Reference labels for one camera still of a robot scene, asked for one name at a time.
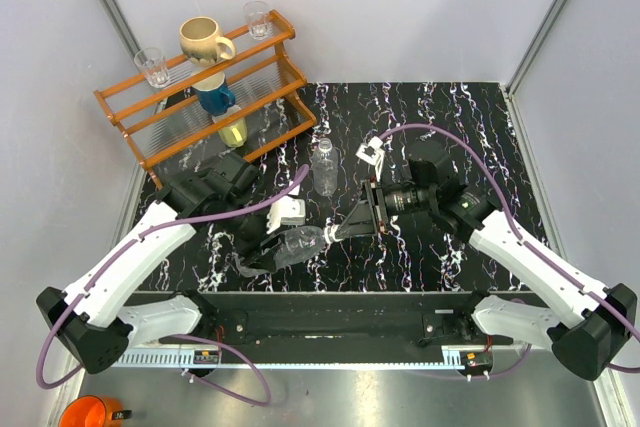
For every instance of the clear drinking glass right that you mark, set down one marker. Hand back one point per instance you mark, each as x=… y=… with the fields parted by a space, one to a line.
x=257 y=19

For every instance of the orange wooden shelf rack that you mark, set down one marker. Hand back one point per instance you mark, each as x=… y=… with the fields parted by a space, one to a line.
x=169 y=132

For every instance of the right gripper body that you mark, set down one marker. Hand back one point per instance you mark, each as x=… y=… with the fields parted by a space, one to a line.
x=378 y=207

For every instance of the yellow ceramic mug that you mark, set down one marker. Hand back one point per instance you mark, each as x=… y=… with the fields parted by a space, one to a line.
x=234 y=134

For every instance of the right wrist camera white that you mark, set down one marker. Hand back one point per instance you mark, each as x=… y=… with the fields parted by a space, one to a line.
x=373 y=153

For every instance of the clear plastic bottle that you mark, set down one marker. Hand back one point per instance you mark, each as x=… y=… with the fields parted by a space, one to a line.
x=325 y=164
x=279 y=250

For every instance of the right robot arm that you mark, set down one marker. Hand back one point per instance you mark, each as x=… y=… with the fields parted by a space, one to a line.
x=583 y=322

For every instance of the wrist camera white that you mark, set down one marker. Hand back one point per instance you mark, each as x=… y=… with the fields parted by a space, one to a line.
x=287 y=211
x=373 y=153

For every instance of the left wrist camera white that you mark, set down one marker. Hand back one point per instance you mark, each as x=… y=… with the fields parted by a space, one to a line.
x=287 y=211

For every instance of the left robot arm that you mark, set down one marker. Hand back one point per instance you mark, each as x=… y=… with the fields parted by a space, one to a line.
x=90 y=316

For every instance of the orange cup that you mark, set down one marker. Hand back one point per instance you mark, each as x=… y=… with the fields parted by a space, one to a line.
x=94 y=411

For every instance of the blue ceramic mug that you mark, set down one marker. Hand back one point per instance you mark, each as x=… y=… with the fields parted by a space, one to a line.
x=214 y=95

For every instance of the beige ceramic mug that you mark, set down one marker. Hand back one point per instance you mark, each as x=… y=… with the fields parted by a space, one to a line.
x=204 y=43

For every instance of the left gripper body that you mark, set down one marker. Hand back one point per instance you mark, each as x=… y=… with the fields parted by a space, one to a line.
x=251 y=232

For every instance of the clear drinking glass left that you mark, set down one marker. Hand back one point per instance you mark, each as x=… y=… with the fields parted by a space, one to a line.
x=153 y=66

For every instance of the white bottle cap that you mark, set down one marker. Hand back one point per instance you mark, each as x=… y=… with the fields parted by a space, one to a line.
x=331 y=234

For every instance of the clear drinking glass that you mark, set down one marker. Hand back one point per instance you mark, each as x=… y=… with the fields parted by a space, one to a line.
x=153 y=66
x=257 y=19

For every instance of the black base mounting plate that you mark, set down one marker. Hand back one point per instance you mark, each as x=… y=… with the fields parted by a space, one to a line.
x=416 y=320

